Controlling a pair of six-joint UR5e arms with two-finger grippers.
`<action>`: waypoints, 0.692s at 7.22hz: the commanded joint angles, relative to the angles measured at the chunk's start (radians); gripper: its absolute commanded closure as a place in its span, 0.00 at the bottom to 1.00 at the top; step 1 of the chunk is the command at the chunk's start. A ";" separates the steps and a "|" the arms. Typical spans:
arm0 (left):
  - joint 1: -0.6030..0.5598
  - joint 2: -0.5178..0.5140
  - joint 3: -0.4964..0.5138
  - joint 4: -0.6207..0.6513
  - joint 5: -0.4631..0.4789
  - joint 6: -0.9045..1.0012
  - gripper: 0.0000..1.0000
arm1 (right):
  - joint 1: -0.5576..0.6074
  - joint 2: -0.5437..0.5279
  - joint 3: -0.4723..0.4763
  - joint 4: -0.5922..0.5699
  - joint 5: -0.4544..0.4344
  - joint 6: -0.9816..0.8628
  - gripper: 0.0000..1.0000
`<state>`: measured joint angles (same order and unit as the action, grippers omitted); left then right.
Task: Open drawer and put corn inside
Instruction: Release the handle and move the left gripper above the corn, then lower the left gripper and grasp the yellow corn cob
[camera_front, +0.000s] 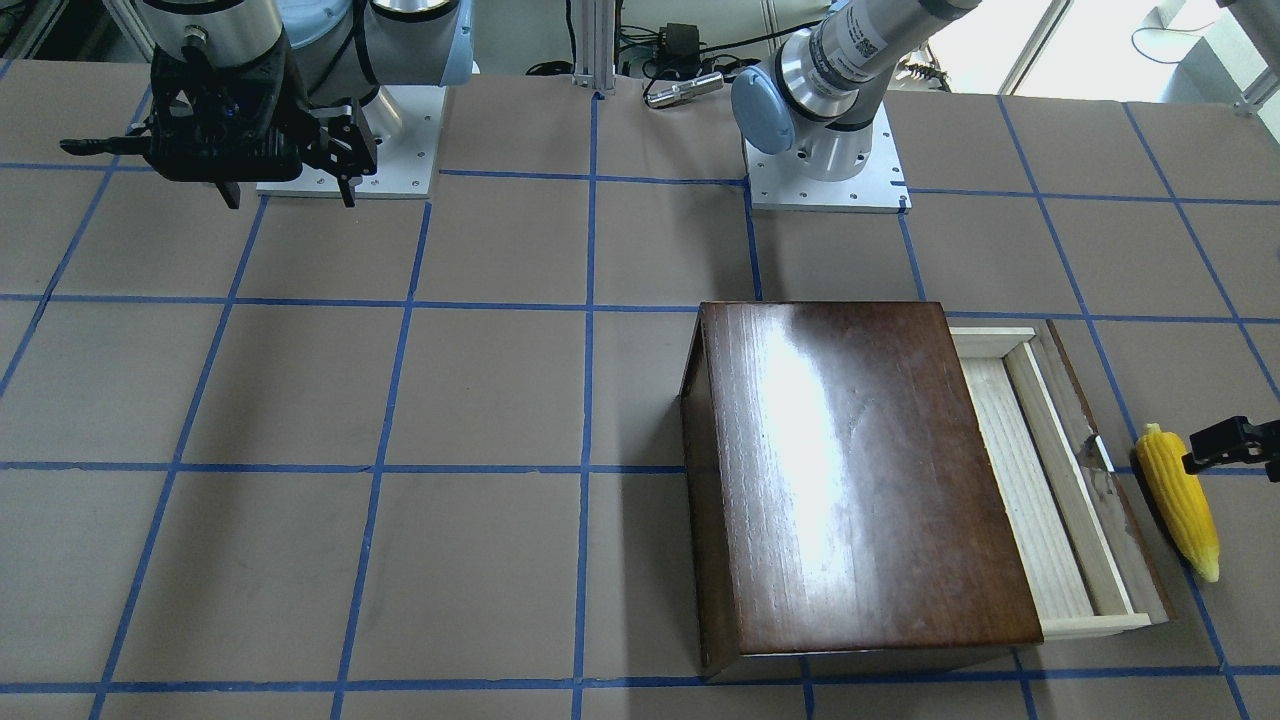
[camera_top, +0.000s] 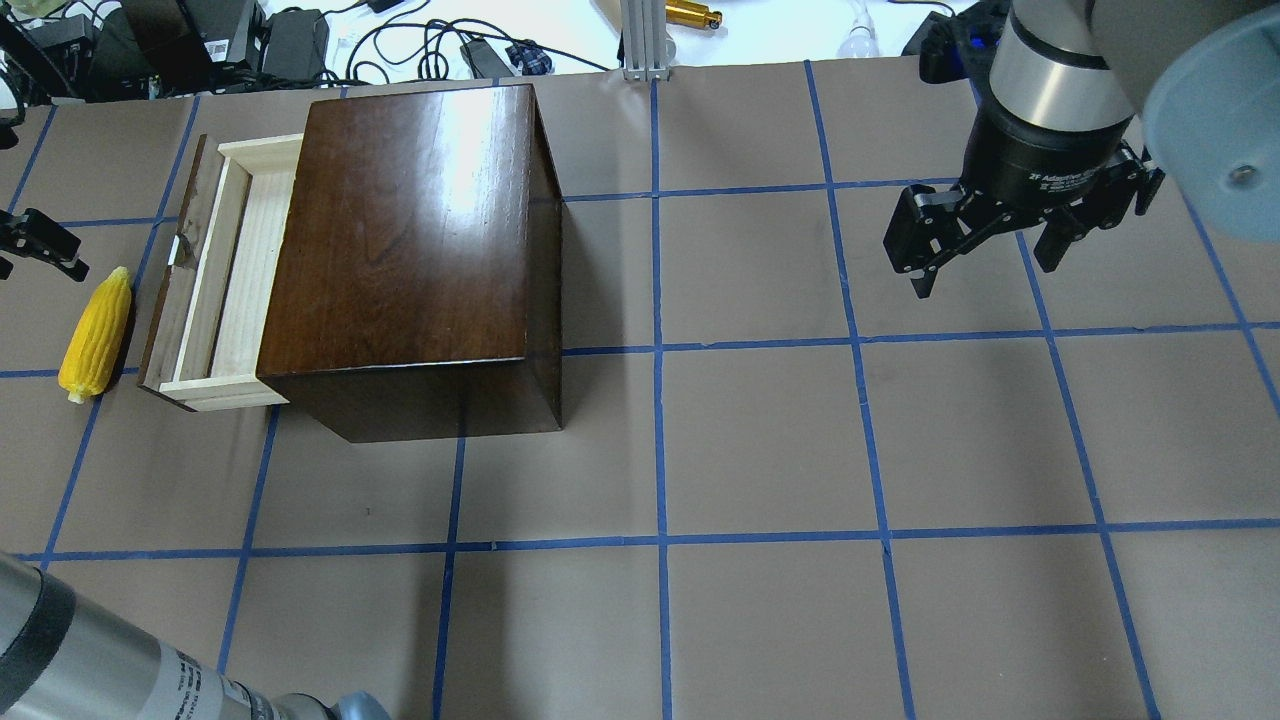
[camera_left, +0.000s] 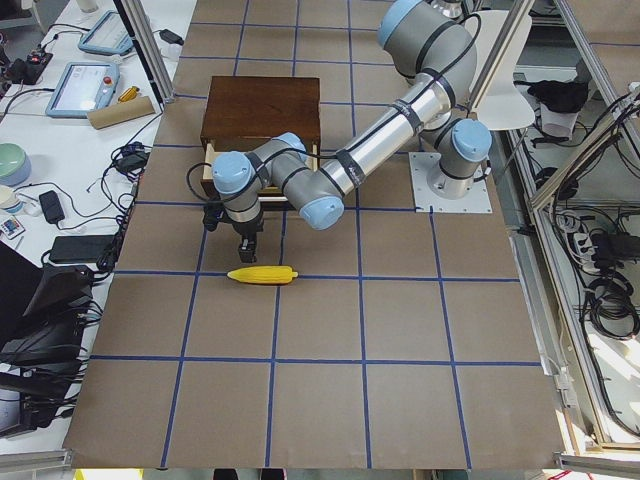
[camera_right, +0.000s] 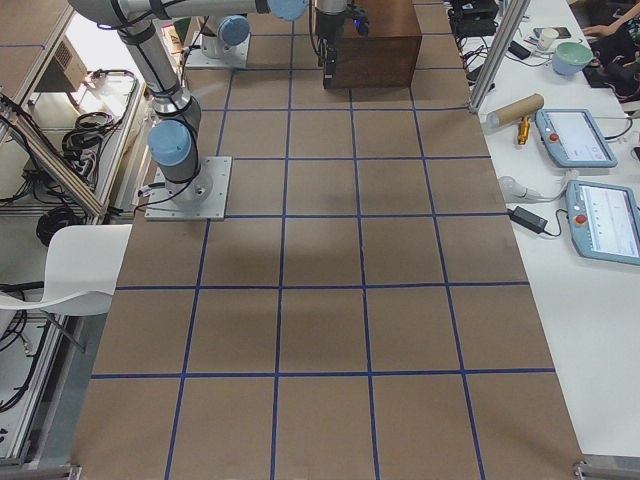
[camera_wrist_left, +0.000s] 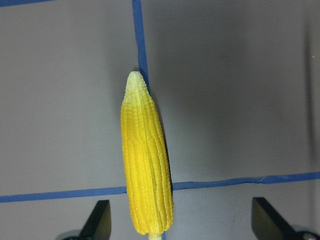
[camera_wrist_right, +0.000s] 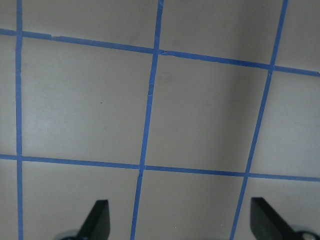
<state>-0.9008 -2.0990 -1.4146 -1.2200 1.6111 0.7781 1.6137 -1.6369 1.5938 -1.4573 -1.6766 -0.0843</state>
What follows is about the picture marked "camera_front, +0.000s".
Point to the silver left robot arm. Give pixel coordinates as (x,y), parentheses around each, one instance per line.
(812,113)

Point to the dark brown wooden drawer box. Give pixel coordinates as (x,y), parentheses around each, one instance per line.
(846,518)

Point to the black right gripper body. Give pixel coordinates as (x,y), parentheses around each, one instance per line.
(341,143)

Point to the yellow toy corn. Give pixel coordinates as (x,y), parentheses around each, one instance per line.
(1179,499)

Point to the aluminium frame post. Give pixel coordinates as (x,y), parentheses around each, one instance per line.
(594,44)

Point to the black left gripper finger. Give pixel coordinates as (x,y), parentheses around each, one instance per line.
(1235,440)

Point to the light wood drawer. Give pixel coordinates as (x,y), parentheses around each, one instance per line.
(1088,567)

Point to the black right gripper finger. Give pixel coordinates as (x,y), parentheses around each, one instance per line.
(230,192)
(343,146)

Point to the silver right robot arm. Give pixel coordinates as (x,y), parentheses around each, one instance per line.
(398,58)

